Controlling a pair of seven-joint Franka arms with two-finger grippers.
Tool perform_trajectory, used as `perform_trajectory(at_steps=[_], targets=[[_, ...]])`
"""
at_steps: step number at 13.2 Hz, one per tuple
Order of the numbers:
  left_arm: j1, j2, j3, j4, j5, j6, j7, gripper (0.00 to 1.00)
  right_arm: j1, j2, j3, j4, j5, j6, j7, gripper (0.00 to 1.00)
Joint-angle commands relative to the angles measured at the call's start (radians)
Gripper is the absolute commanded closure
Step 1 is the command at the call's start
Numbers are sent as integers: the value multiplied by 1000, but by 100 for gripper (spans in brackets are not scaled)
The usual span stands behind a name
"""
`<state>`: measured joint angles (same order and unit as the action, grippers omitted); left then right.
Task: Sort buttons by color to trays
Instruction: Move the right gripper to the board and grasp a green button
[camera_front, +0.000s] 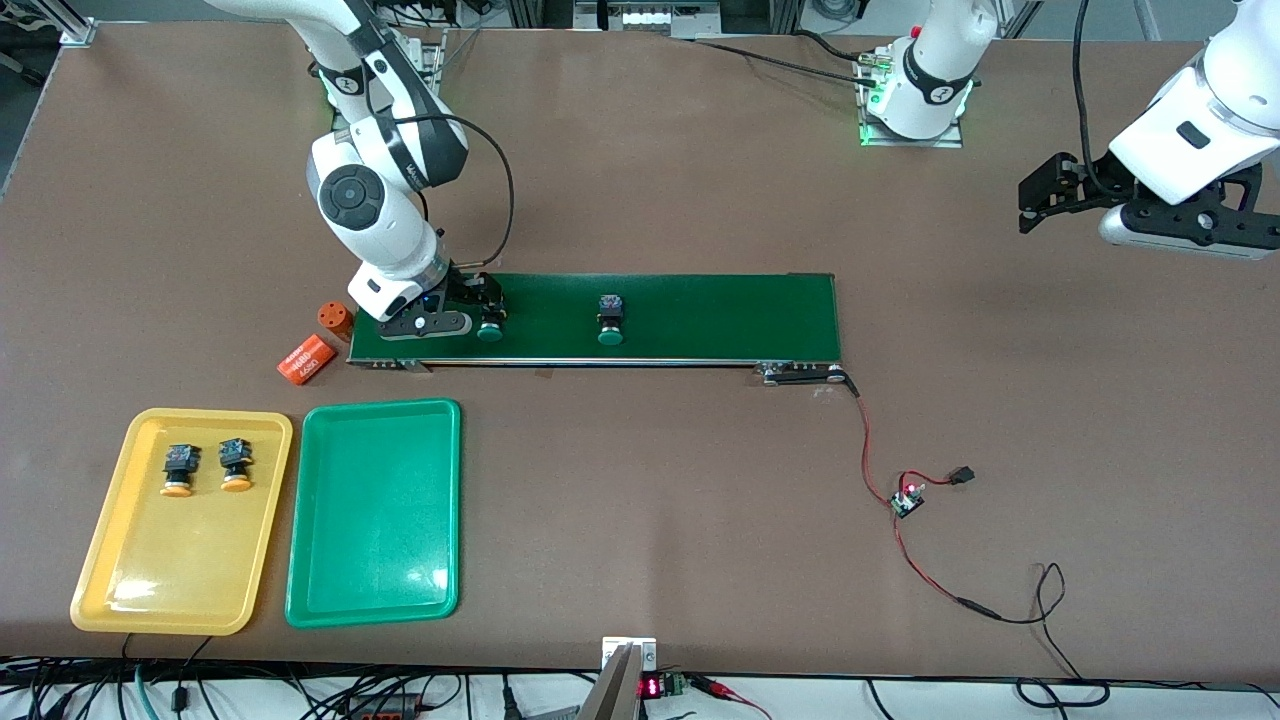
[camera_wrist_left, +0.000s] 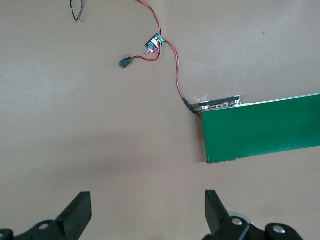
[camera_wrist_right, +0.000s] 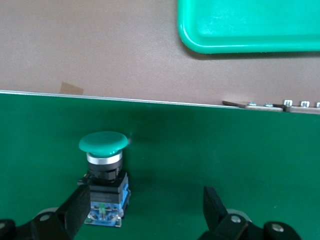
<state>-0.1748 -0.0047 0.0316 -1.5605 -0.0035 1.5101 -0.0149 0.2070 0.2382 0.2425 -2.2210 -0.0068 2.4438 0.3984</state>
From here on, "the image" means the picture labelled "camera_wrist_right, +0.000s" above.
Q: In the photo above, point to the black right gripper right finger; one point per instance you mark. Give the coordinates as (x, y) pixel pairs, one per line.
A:
(220, 225)

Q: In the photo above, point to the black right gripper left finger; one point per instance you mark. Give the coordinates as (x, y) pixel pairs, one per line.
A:
(72, 215)

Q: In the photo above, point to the green mushroom push button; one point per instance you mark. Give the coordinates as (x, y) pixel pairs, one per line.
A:
(103, 145)

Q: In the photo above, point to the green conveyor belt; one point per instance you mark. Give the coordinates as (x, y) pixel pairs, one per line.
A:
(225, 150)

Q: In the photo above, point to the brown tape piece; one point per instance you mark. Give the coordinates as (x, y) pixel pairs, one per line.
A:
(71, 89)

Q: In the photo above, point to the green plastic tray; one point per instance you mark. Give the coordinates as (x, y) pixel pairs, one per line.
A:
(250, 25)

